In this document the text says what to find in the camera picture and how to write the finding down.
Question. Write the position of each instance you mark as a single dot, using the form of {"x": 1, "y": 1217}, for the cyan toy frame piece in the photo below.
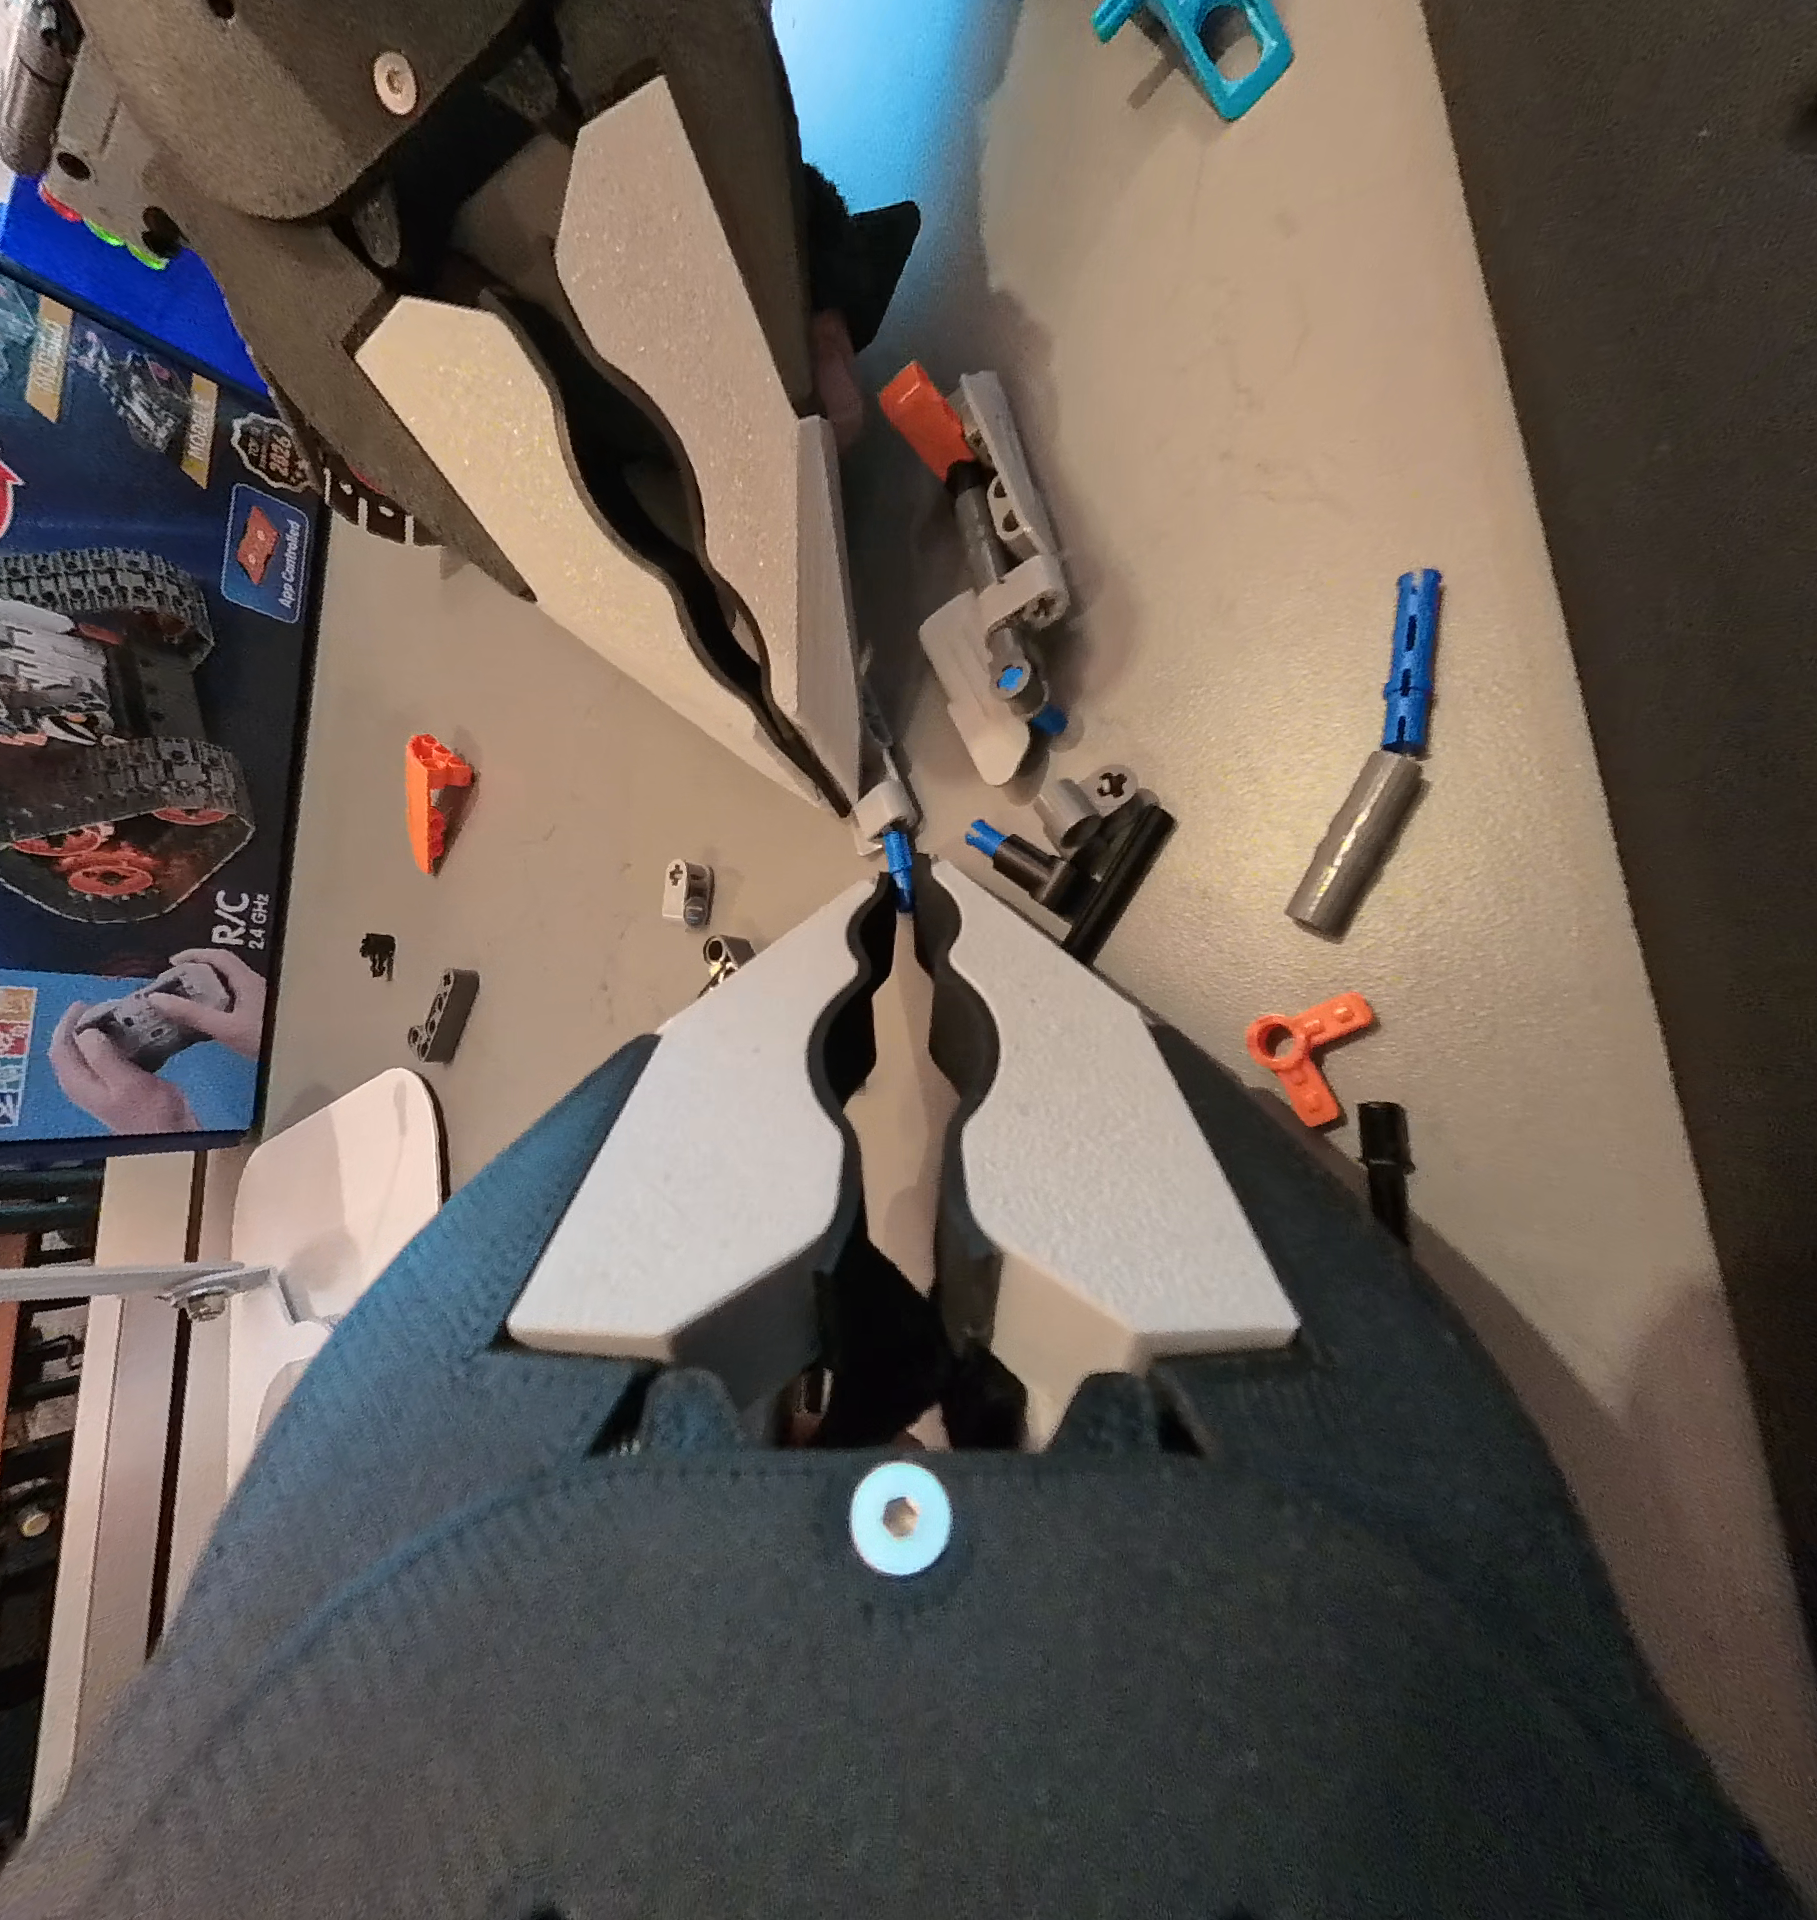
{"x": 1225, "y": 51}

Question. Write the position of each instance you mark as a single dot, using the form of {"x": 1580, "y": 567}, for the small black toy piece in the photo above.
{"x": 379, "y": 956}

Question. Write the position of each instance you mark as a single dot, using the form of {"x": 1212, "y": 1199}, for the light grey cross hole connector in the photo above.
{"x": 688, "y": 892}

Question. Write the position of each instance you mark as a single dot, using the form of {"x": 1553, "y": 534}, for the blue toy kit box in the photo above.
{"x": 100, "y": 675}

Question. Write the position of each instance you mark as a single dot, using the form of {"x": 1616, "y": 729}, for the long black pin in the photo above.
{"x": 1385, "y": 1155}

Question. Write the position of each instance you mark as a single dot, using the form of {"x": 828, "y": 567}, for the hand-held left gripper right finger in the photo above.
{"x": 1118, "y": 1199}

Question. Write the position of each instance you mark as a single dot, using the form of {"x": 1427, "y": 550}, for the black dimpled foam pad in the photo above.
{"x": 1673, "y": 599}

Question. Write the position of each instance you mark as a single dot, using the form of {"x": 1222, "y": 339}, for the blue pin with grey sleeve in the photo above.
{"x": 1358, "y": 838}

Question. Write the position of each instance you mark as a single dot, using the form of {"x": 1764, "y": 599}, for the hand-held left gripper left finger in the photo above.
{"x": 684, "y": 1199}

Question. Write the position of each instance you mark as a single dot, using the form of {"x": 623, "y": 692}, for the small blue pin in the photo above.
{"x": 900, "y": 874}

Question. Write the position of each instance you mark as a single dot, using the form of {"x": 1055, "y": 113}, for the blue storage tub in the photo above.
{"x": 205, "y": 322}

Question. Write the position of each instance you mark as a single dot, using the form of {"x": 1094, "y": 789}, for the white book stand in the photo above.
{"x": 354, "y": 1155}

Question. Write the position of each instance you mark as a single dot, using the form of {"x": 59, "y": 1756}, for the small dark grey pin connector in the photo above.
{"x": 887, "y": 808}

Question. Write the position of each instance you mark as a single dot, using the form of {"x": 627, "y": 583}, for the dark grey angled beam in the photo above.
{"x": 727, "y": 956}

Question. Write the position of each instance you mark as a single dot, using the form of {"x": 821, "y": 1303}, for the orange curved panel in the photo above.
{"x": 436, "y": 802}

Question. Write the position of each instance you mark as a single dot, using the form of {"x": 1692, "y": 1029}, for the grey actuator with orange cap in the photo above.
{"x": 999, "y": 437}

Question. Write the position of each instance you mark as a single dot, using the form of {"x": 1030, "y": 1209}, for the person's right hand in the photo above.
{"x": 843, "y": 395}

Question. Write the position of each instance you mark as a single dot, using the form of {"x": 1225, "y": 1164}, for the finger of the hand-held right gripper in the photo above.
{"x": 547, "y": 497}
{"x": 700, "y": 343}

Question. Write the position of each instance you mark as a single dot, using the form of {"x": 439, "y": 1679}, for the long black axle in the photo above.
{"x": 1125, "y": 886}

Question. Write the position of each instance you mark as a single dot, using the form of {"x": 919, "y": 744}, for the dark grey short beam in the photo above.
{"x": 442, "y": 1015}

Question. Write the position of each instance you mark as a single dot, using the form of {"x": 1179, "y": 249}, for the light grey thin toy piece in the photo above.
{"x": 952, "y": 644}

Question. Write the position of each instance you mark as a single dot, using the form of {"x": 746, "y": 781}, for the small orange connector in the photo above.
{"x": 1300, "y": 1056}

